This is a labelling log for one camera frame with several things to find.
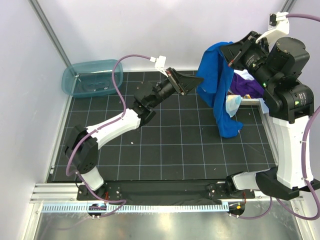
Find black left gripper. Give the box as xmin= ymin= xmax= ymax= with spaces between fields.
xmin=149 ymin=68 xmax=203 ymax=109

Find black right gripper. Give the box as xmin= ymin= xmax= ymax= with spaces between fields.
xmin=219 ymin=31 xmax=276 ymax=91

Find blue towel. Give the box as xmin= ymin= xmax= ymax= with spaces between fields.
xmin=196 ymin=41 xmax=243 ymax=138

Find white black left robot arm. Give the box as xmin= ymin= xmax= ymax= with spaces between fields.
xmin=64 ymin=67 xmax=204 ymax=200

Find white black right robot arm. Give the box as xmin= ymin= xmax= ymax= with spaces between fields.
xmin=220 ymin=31 xmax=320 ymax=200

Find white towel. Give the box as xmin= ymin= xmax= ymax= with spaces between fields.
xmin=234 ymin=69 xmax=255 ymax=81

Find purple towel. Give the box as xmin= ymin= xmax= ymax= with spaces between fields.
xmin=229 ymin=73 xmax=264 ymax=99

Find white laundry basket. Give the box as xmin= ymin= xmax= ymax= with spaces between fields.
xmin=240 ymin=98 xmax=269 ymax=115

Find black grid cutting mat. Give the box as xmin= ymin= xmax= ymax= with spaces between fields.
xmin=47 ymin=71 xmax=276 ymax=183

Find teal transparent plastic bin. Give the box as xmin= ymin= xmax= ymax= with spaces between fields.
xmin=61 ymin=59 xmax=124 ymax=98

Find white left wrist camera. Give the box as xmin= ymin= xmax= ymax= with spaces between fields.
xmin=149 ymin=55 xmax=167 ymax=76

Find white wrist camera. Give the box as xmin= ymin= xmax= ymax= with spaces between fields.
xmin=149 ymin=55 xmax=167 ymax=76
xmin=255 ymin=12 xmax=290 ymax=44

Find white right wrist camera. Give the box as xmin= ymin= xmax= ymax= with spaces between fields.
xmin=255 ymin=12 xmax=290 ymax=44

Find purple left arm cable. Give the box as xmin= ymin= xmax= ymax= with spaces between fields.
xmin=65 ymin=53 xmax=157 ymax=227

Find slotted cable duct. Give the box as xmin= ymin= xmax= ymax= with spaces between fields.
xmin=41 ymin=202 xmax=229 ymax=214

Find aluminium frame rail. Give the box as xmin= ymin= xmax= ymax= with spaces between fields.
xmin=29 ymin=182 xmax=305 ymax=204

